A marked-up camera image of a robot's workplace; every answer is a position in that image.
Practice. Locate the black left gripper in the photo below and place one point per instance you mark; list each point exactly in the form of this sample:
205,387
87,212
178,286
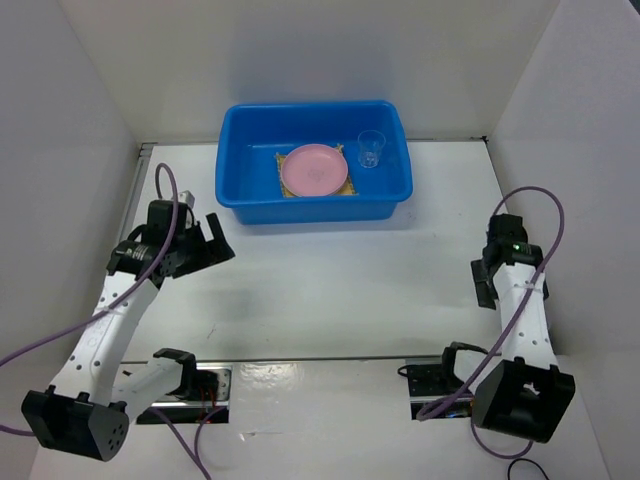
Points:
211,252

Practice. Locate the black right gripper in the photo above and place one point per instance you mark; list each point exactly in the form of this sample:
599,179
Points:
485,287

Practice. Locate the pink plate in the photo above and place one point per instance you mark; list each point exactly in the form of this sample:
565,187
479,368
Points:
314,170

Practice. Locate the woven bamboo mat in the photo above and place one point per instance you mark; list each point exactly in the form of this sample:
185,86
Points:
350,190

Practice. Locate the clear plastic cup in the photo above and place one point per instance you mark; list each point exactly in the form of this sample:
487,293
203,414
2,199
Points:
371,144

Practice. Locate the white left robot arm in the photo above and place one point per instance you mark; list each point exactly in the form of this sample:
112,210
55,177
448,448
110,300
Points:
89,405

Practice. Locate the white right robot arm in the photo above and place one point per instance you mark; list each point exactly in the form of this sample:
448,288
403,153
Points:
521,391

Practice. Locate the blue plastic bin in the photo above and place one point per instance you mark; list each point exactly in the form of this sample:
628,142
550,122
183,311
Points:
255,138

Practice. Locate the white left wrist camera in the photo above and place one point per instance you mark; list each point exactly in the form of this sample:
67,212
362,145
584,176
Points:
186,197

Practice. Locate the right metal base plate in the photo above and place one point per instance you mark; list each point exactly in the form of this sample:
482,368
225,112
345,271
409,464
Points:
427,382

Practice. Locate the metal base plate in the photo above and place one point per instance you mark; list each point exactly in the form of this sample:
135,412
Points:
210,399
427,382

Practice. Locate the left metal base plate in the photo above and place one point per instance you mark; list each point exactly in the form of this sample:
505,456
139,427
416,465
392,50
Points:
210,399

